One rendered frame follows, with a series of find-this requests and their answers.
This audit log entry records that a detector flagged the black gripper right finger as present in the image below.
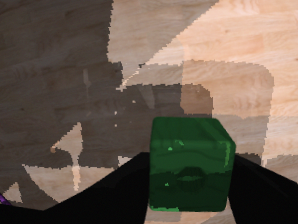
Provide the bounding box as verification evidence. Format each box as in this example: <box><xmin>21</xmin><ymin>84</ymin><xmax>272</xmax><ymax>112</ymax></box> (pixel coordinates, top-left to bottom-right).
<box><xmin>229</xmin><ymin>155</ymin><xmax>298</xmax><ymax>224</ymax></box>

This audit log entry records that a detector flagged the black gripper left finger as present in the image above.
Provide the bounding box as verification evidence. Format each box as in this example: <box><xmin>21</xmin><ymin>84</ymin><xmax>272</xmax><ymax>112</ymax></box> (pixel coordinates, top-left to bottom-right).
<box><xmin>0</xmin><ymin>152</ymin><xmax>150</xmax><ymax>224</ymax></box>

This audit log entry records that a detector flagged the thin wooden stick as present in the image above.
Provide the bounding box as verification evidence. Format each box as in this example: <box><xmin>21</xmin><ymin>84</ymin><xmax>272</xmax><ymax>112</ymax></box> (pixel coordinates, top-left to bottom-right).
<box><xmin>0</xmin><ymin>193</ymin><xmax>12</xmax><ymax>205</ymax></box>

